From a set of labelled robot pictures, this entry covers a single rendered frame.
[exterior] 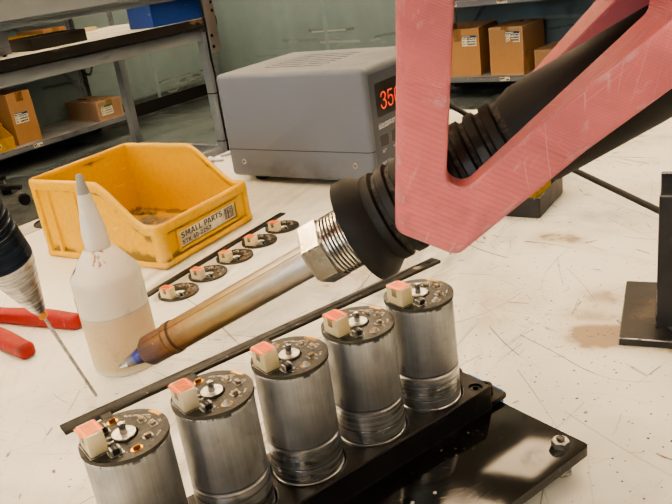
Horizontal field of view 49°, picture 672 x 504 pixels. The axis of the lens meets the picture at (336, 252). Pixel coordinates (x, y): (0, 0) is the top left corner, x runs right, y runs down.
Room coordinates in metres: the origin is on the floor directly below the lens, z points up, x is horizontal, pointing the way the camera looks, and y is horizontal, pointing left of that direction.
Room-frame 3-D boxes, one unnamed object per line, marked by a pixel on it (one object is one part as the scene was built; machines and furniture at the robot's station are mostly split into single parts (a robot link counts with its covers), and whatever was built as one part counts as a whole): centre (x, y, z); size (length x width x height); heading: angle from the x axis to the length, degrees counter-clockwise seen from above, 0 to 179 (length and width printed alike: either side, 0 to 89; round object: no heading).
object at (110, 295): (0.34, 0.11, 0.80); 0.03 x 0.03 x 0.10
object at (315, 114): (0.66, -0.01, 0.80); 0.15 x 0.12 x 0.10; 54
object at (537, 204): (0.50, -0.12, 0.76); 0.07 x 0.05 x 0.02; 56
